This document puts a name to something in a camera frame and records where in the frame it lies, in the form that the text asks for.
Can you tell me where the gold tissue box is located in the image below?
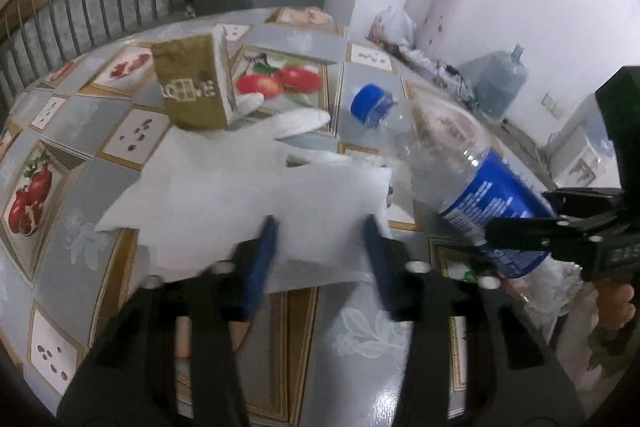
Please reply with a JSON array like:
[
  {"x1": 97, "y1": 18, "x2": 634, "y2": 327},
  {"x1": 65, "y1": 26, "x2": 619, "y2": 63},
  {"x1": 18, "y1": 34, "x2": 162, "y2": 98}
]
[{"x1": 151, "y1": 24, "x2": 239, "y2": 134}]

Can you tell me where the person's right hand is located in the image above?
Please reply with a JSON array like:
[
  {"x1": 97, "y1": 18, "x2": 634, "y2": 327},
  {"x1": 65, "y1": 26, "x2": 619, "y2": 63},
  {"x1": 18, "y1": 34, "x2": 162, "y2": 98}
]
[{"x1": 595, "y1": 279, "x2": 640, "y2": 334}]

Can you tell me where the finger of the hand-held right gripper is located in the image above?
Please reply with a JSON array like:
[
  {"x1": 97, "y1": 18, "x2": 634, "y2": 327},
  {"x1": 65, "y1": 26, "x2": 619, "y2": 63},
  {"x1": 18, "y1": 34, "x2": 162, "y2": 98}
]
[
  {"x1": 542, "y1": 187, "x2": 628, "y2": 220},
  {"x1": 484, "y1": 216, "x2": 607, "y2": 260}
]

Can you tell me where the blue water jug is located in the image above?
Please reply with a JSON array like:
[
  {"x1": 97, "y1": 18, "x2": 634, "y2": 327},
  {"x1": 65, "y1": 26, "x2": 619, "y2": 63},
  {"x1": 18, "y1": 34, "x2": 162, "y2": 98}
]
[{"x1": 474, "y1": 43, "x2": 530, "y2": 124}]

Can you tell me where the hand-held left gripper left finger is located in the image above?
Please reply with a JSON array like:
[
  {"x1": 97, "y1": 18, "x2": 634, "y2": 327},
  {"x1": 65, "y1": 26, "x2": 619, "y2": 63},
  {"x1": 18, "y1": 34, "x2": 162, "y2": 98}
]
[{"x1": 57, "y1": 215, "x2": 279, "y2": 427}]

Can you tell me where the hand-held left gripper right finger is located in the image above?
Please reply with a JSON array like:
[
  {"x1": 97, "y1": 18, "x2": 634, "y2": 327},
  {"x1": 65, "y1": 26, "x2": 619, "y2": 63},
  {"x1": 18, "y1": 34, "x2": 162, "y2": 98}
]
[{"x1": 364, "y1": 215, "x2": 587, "y2": 427}]

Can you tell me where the fruit-printed tablecloth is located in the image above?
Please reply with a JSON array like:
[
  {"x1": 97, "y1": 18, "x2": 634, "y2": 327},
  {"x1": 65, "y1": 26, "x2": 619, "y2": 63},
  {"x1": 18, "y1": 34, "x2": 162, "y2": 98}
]
[{"x1": 0, "y1": 6, "x2": 558, "y2": 423}]

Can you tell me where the white plastic bag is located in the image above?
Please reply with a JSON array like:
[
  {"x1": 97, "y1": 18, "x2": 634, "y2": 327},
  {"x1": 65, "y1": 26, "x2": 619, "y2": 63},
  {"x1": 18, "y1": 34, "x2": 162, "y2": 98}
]
[{"x1": 371, "y1": 4, "x2": 417, "y2": 46}]

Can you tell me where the white box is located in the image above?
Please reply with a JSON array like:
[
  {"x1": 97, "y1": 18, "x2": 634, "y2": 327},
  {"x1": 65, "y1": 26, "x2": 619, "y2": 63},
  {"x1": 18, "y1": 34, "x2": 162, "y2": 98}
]
[{"x1": 554, "y1": 126, "x2": 617, "y2": 188}]

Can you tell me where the blue-label clear plastic bottle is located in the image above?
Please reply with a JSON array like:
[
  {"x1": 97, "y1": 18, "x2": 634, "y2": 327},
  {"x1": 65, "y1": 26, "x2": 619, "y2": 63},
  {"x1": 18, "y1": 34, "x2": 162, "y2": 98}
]
[{"x1": 349, "y1": 83, "x2": 587, "y2": 319}]

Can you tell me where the white tissue paper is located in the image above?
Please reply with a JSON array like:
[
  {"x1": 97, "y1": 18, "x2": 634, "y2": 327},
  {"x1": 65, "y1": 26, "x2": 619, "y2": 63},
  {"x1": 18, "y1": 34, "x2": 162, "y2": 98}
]
[{"x1": 94, "y1": 107, "x2": 392, "y2": 294}]

